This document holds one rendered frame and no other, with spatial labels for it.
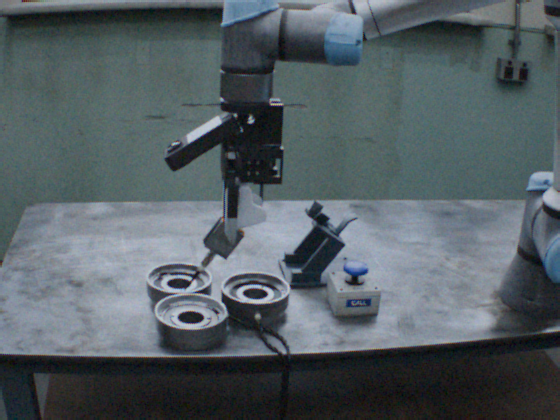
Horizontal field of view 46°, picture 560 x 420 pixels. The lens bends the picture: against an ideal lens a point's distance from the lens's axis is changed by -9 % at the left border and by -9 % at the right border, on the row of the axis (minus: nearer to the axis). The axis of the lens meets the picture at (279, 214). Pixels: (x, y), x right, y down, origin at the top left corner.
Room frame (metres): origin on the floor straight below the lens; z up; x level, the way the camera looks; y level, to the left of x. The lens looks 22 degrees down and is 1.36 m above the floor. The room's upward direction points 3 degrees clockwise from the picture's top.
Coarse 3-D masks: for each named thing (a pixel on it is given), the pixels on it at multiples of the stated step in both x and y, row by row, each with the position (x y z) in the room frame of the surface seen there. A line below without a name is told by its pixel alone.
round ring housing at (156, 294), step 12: (168, 264) 1.05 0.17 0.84; (180, 264) 1.05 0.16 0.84; (192, 264) 1.05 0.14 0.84; (156, 276) 1.02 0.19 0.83; (180, 276) 1.03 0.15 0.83; (204, 276) 1.03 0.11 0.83; (156, 288) 0.96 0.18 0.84; (168, 288) 0.98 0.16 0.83; (180, 288) 1.02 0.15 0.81; (192, 288) 0.99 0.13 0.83; (204, 288) 0.97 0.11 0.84; (156, 300) 0.96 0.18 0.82
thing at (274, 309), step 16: (256, 272) 1.04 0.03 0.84; (224, 288) 0.99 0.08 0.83; (240, 288) 1.00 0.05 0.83; (256, 288) 1.01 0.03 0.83; (288, 288) 0.99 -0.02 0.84; (224, 304) 0.96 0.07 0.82; (240, 304) 0.94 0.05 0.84; (256, 304) 0.94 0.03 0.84; (272, 304) 0.94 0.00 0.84; (240, 320) 0.95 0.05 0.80; (272, 320) 0.95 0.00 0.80
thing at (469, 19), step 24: (24, 0) 2.50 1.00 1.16; (96, 0) 2.46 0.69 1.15; (120, 0) 2.45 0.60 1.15; (144, 0) 2.46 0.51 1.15; (168, 0) 2.47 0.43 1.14; (192, 0) 2.48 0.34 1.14; (216, 0) 2.50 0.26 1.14; (288, 0) 2.57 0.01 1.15; (312, 0) 2.63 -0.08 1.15; (336, 0) 2.71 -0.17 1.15; (480, 24) 2.67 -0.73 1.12
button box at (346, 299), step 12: (336, 276) 1.03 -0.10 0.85; (348, 276) 1.02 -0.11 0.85; (360, 276) 1.03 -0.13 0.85; (372, 276) 1.04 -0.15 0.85; (336, 288) 0.99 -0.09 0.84; (348, 288) 0.99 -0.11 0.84; (360, 288) 0.99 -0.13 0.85; (372, 288) 0.99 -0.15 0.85; (336, 300) 0.98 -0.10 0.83; (348, 300) 0.98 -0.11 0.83; (360, 300) 0.98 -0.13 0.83; (372, 300) 0.99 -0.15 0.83; (336, 312) 0.98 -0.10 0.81; (348, 312) 0.98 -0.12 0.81; (360, 312) 0.98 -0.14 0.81; (372, 312) 0.99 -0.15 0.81
